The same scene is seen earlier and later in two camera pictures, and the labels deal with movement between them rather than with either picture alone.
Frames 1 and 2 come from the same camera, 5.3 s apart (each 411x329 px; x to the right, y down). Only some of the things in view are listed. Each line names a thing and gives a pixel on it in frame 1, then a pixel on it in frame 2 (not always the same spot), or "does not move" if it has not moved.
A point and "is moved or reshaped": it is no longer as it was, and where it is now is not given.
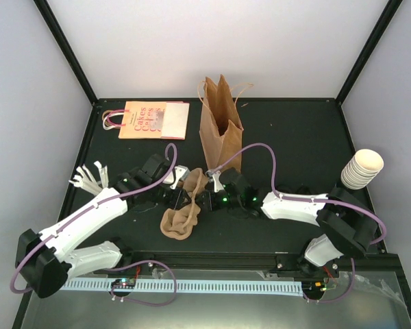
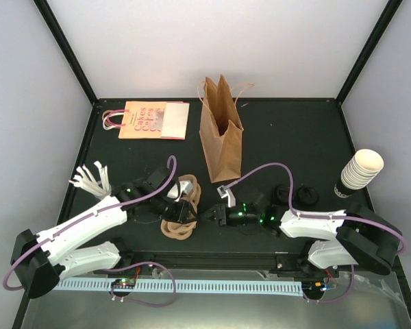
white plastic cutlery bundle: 85,180 does not move
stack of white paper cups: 364,166 does not move
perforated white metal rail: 190,286 does not move
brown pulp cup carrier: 177,223 is moved or reshaped
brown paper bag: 221,128 does not move
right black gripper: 209,203 to 220,210
